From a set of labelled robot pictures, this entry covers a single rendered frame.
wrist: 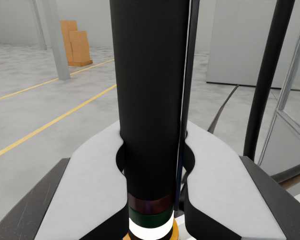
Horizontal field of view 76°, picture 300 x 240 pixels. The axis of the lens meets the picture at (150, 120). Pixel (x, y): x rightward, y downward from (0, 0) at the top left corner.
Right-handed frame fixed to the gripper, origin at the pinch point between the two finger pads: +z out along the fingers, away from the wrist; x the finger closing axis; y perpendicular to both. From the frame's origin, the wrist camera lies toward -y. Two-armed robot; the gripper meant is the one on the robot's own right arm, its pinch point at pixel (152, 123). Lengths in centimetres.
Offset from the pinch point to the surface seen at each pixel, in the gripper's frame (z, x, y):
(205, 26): 1162, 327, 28
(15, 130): 258, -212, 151
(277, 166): 88, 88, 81
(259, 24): 478, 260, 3
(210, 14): 1156, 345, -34
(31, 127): 267, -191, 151
